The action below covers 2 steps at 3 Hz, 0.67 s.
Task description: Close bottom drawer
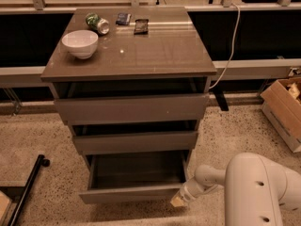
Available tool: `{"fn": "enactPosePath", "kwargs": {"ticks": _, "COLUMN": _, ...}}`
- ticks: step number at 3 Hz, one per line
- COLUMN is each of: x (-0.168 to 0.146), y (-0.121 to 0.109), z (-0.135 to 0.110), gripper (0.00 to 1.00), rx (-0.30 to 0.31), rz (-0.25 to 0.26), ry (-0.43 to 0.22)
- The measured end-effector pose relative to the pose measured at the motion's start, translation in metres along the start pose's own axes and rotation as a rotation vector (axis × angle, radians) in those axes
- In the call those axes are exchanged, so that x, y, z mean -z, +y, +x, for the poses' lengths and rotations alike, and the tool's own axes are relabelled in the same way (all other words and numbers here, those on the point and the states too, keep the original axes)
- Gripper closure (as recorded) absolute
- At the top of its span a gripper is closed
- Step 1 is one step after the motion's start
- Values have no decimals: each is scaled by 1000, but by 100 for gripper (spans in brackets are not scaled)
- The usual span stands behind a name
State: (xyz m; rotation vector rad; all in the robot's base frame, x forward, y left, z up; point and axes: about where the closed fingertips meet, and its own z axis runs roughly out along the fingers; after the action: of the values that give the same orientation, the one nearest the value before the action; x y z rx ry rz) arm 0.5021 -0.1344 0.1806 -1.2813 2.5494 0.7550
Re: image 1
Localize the grey bottom drawer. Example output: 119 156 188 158
79 150 188 204

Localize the grey drawer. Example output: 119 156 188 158
79 150 188 204
72 121 198 154
55 78 209 125

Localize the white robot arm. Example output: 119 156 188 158
171 153 301 226

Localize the grey top drawer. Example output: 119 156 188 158
55 78 209 125

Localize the grey middle drawer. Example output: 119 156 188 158
72 121 198 154

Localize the grey drawer cabinet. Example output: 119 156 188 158
40 6 218 171

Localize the black metal leg with caster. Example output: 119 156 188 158
8 154 50 226

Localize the dark snack packet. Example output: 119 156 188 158
134 19 149 35

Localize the white ceramic bowl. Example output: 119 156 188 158
61 30 99 59

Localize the blue snack packet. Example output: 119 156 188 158
116 13 132 25

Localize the green drink can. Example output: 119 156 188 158
86 13 110 35

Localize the black bracket under rail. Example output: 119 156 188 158
213 88 229 111

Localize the white cable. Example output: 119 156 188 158
208 3 242 90

